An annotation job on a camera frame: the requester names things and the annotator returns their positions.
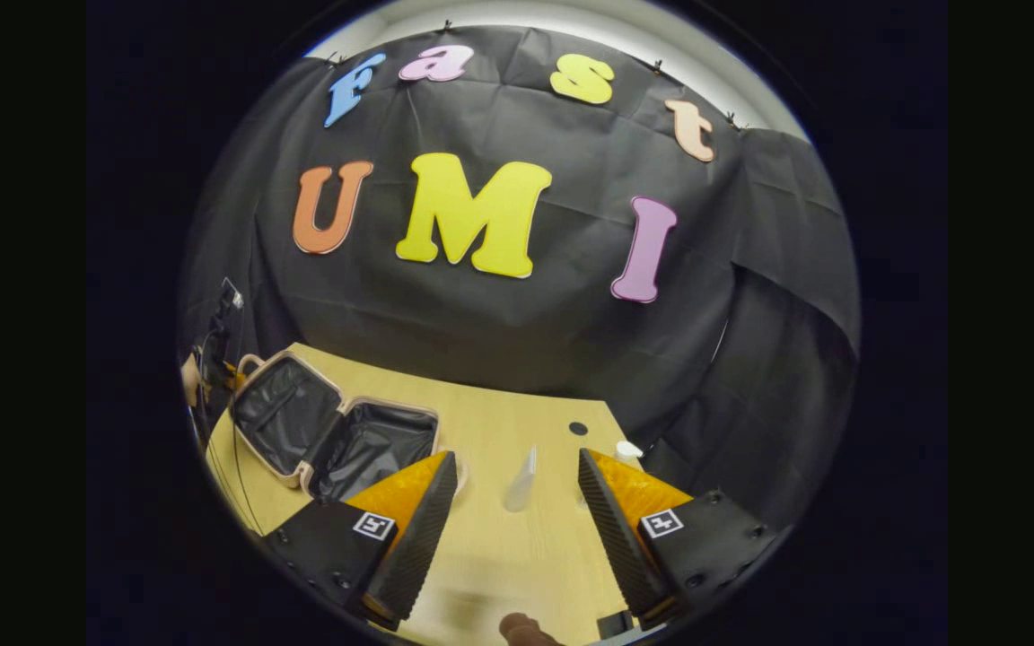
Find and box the black backdrop cloth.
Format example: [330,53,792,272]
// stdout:
[178,25,861,530]

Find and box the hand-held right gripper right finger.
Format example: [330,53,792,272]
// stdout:
[577,448,780,631]

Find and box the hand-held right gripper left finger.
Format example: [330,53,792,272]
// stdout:
[262,450,460,632]

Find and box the beige ribbed suitcase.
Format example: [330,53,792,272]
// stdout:
[228,350,469,505]

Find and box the thin black cable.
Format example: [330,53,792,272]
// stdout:
[210,422,265,535]

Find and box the clear squeeze tube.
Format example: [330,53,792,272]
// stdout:
[504,444,539,513]

